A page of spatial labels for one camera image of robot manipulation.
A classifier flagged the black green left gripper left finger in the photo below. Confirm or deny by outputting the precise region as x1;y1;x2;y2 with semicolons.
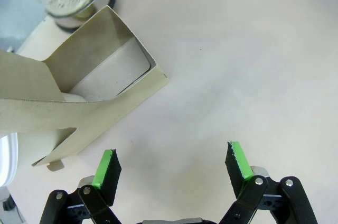
39;148;123;224

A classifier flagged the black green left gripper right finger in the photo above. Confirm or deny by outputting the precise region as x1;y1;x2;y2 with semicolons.
219;141;319;224

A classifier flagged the white paper cup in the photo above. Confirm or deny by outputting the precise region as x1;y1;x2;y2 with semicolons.
69;38;152;102
0;127;77;186

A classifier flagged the brown cardboard cup carrier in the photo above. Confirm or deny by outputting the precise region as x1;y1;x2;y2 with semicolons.
0;5;170;172

